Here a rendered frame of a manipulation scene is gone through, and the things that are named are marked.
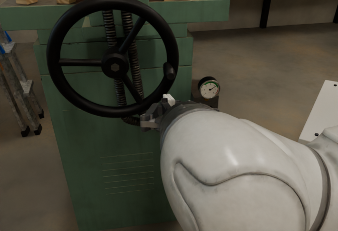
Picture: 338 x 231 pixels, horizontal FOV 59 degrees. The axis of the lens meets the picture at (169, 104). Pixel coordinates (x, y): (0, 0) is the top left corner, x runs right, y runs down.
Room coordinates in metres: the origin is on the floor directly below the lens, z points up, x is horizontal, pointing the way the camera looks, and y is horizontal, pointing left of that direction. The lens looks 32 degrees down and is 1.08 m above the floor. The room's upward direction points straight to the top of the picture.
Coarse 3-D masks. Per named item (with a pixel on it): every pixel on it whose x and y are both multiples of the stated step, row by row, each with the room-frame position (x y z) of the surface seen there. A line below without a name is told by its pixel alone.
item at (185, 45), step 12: (192, 36) 0.83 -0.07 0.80; (36, 48) 0.76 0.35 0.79; (72, 48) 0.77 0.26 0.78; (84, 48) 0.77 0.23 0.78; (96, 48) 0.78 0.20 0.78; (144, 48) 0.80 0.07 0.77; (156, 48) 0.80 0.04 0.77; (180, 48) 0.82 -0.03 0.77; (192, 48) 0.82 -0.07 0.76; (36, 60) 0.76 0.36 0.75; (144, 60) 0.80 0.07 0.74; (156, 60) 0.80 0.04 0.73; (180, 60) 0.82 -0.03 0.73; (192, 60) 0.82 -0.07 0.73; (48, 72) 0.76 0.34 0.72; (72, 72) 0.77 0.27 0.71
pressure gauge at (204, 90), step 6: (204, 78) 0.78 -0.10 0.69; (210, 78) 0.78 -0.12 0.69; (198, 84) 0.78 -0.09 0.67; (204, 84) 0.76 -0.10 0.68; (210, 84) 0.77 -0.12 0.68; (216, 84) 0.77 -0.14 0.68; (204, 90) 0.76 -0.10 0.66; (216, 90) 0.77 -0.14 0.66; (204, 96) 0.76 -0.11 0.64; (210, 96) 0.77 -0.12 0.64
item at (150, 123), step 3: (150, 114) 0.39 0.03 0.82; (150, 117) 0.38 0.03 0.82; (147, 120) 0.38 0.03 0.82; (150, 120) 0.38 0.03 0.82; (153, 120) 0.37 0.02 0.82; (141, 123) 0.37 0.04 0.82; (144, 123) 0.37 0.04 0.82; (147, 123) 0.37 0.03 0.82; (150, 123) 0.37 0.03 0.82; (153, 123) 0.37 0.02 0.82; (156, 123) 0.36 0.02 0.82; (141, 126) 0.37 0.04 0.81; (144, 126) 0.37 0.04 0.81; (147, 126) 0.37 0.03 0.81; (150, 126) 0.37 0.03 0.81; (153, 126) 0.36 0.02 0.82; (156, 126) 0.36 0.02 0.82
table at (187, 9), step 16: (48, 0) 0.82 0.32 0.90; (80, 0) 0.82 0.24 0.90; (160, 0) 0.82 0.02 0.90; (176, 0) 0.82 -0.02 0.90; (192, 0) 0.82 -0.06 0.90; (208, 0) 0.83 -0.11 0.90; (224, 0) 0.83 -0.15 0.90; (0, 16) 0.75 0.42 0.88; (16, 16) 0.75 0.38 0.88; (32, 16) 0.76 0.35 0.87; (48, 16) 0.76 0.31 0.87; (176, 16) 0.81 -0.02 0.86; (192, 16) 0.82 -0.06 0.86; (208, 16) 0.83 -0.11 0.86; (224, 16) 0.83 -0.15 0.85; (96, 32) 0.69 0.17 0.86; (144, 32) 0.70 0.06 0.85
